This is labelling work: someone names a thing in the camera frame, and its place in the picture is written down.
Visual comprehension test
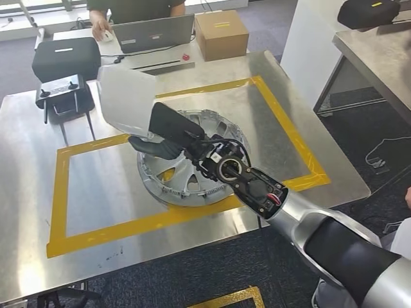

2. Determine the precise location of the silver wheel hubcap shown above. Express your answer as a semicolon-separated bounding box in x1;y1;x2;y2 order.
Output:
137;109;252;209

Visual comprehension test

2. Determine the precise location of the steel workbench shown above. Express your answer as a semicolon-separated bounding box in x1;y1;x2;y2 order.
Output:
0;50;372;308

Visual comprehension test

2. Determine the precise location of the brown cardboard box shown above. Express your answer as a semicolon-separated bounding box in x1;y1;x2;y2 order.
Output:
194;10;250;63

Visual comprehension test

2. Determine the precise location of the white floor cable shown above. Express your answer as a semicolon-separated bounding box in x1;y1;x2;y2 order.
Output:
365;135;411;169

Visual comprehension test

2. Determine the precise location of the grey laptop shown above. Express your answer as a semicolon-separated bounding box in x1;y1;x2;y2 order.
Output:
111;13;196;55

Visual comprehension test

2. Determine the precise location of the white rear desk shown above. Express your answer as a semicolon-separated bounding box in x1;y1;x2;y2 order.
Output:
33;10;250;71

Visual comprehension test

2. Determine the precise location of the white plastic shell part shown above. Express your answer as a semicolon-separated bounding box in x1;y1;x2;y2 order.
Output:
97;64;160;138

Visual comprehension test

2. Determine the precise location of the black hard case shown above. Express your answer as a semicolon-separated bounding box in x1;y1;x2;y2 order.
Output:
31;37;102;84
336;0;402;32

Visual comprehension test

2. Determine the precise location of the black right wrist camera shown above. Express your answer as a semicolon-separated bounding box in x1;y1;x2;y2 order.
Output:
148;101;206;148

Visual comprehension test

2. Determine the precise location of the steel side table white panel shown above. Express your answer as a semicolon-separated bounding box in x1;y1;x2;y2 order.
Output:
280;0;411;127

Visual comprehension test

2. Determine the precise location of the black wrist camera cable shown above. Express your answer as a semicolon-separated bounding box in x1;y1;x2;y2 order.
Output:
193;138;252;168

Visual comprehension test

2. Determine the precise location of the person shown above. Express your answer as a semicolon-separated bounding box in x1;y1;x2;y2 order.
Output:
311;186;411;308
86;0;187;42

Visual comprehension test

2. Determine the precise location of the black laptop cable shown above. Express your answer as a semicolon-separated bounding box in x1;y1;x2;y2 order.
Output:
100;41;181;65

